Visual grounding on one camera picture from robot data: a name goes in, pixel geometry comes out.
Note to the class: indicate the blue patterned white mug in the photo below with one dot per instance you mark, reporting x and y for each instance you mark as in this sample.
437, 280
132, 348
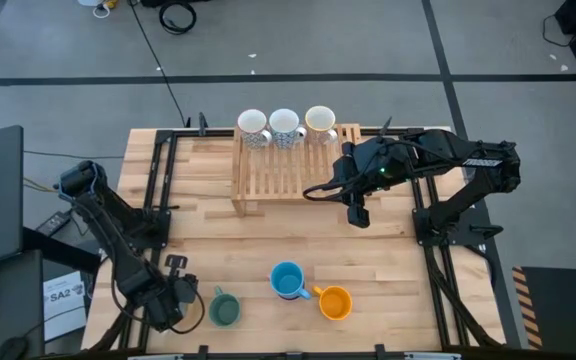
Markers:
284, 121

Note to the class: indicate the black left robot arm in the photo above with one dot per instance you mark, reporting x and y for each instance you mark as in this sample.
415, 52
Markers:
118, 250

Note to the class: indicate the black computer mouse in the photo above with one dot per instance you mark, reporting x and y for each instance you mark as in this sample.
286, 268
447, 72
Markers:
13, 348

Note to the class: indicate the grey low desk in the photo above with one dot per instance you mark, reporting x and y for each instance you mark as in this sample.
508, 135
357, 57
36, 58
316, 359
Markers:
13, 300

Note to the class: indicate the hazard-striped black mat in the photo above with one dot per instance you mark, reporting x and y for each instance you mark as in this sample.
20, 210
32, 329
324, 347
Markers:
563, 310

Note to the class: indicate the black aluminium table frame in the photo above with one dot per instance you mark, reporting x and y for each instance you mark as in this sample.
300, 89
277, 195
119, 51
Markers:
218, 133

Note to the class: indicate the black frame clamp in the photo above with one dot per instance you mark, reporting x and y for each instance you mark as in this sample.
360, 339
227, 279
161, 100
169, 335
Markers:
379, 350
203, 351
386, 127
202, 125

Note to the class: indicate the black power adapter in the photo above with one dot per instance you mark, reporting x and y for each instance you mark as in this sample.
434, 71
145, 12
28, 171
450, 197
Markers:
53, 223

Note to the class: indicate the orange-yellow faceted mug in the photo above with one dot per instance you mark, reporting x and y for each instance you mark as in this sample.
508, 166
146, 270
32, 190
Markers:
334, 303

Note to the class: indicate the orange-rimmed patterned mug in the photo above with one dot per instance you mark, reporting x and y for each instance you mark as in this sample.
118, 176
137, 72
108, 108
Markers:
167, 330

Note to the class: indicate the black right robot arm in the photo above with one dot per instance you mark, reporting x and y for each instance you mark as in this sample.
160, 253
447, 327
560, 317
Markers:
468, 150

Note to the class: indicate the yellow-rimmed patterned mug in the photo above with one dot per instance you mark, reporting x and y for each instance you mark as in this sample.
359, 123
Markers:
319, 119

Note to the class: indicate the blue faceted mug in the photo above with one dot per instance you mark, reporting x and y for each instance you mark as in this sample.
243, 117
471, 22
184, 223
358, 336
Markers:
288, 281

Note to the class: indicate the black-white patterned mug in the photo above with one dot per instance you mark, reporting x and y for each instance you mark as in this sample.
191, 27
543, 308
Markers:
252, 122

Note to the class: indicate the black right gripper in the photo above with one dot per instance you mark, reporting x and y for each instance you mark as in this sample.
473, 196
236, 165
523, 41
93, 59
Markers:
368, 167

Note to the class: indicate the white SA2 box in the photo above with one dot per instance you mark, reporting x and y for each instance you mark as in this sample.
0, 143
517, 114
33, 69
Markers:
63, 305

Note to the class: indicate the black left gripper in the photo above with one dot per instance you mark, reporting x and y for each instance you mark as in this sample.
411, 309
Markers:
170, 300

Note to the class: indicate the green faceted mug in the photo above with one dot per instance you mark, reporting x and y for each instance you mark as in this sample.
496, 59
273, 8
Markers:
224, 311

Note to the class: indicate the wooden slatted rack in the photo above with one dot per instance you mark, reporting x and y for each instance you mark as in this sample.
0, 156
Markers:
278, 175

